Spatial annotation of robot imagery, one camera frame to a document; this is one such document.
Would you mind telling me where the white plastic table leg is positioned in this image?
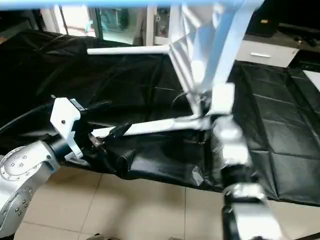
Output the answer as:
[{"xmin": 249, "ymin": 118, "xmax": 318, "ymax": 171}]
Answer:
[
  {"xmin": 85, "ymin": 43, "xmax": 174, "ymax": 57},
  {"xmin": 92, "ymin": 115, "xmax": 214, "ymax": 141},
  {"xmin": 0, "ymin": 0, "xmax": 252, "ymax": 11}
]

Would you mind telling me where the white plastic table top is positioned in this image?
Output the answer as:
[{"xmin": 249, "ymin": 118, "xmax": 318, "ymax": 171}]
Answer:
[{"xmin": 167, "ymin": 2, "xmax": 264, "ymax": 119}]

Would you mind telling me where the black table mat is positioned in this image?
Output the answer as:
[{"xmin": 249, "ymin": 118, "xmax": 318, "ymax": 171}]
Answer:
[{"xmin": 0, "ymin": 29, "xmax": 320, "ymax": 207}]

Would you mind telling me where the teal plastic stool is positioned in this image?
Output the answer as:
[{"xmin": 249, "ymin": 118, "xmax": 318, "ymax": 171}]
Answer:
[{"xmin": 99, "ymin": 7, "xmax": 132, "ymax": 34}]

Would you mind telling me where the white drawer unit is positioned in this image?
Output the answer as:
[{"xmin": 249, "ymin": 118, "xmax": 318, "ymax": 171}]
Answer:
[{"xmin": 235, "ymin": 39, "xmax": 302, "ymax": 69}]

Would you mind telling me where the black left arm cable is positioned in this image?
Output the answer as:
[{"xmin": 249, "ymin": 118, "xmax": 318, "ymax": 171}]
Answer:
[{"xmin": 0, "ymin": 102, "xmax": 57, "ymax": 137}]

